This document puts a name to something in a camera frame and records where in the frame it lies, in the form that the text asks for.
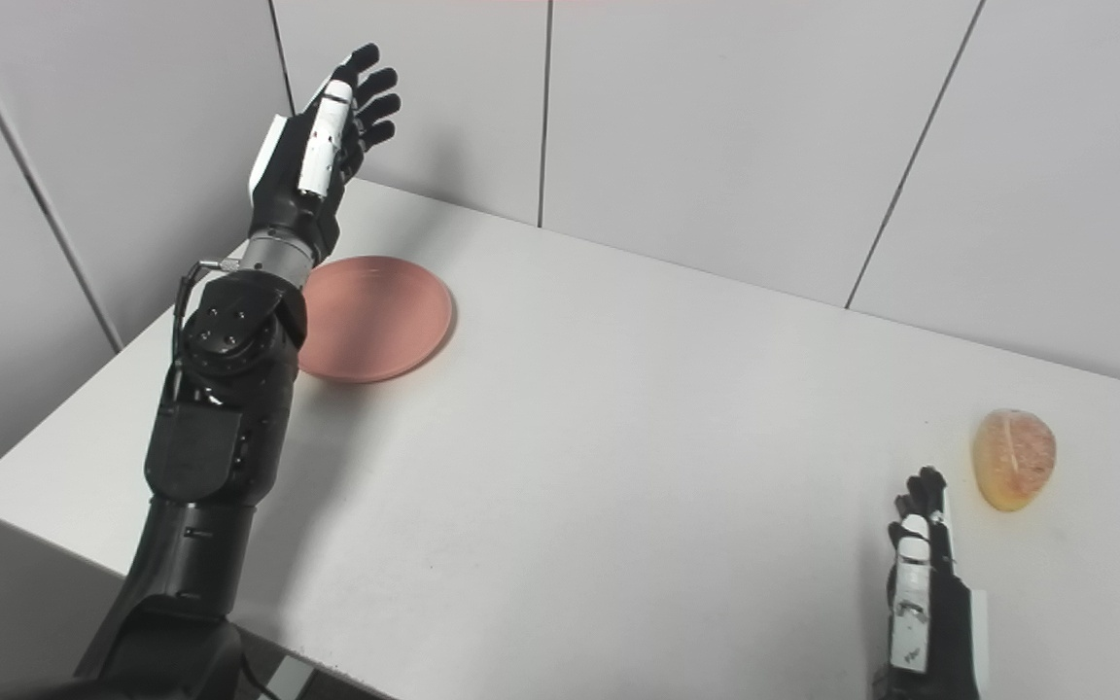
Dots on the bread roll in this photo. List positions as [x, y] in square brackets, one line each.
[1013, 459]

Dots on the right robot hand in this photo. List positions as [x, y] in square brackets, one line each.
[934, 612]

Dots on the pink plate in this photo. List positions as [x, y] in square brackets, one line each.
[380, 316]

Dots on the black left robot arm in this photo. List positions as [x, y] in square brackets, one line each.
[200, 467]

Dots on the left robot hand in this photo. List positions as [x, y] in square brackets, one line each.
[312, 156]

